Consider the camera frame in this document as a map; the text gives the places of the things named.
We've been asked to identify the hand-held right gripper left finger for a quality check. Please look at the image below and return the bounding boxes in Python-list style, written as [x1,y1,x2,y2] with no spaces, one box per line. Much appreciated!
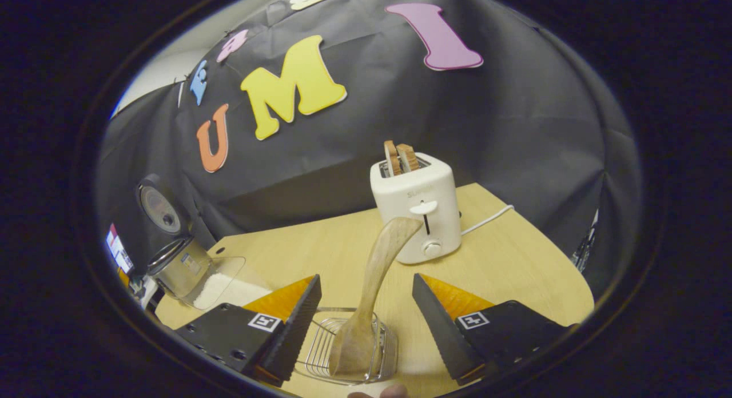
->
[174,274,323,387]

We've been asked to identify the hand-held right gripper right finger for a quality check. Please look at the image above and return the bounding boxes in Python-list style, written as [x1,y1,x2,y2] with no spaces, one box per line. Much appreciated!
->
[412,273,572,386]

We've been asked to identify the wooden spoon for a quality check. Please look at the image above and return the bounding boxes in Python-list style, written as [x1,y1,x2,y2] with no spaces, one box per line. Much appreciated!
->
[329,216,424,377]

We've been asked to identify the grey silver rice cooker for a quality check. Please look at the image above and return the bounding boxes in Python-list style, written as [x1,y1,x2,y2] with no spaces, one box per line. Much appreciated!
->
[136,174,213,300]

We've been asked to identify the clear plastic container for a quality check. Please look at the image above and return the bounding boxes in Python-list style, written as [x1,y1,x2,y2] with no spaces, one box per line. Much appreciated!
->
[172,256,246,311]

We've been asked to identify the white toaster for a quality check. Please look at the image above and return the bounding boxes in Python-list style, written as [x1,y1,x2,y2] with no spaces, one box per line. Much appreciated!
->
[369,152,463,265]

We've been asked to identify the brown bread slice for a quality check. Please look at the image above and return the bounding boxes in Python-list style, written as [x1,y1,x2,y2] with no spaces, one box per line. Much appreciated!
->
[383,140,401,177]
[396,144,421,173]

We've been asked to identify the computer monitor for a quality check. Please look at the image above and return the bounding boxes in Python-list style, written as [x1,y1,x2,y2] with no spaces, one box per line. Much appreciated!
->
[106,224,135,274]

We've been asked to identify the black backdrop cloth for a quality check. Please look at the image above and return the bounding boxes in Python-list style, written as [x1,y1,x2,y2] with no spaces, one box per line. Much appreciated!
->
[94,0,644,299]

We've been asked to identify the white toaster cable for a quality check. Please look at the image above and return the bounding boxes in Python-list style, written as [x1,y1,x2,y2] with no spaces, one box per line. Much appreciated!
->
[460,205,515,237]

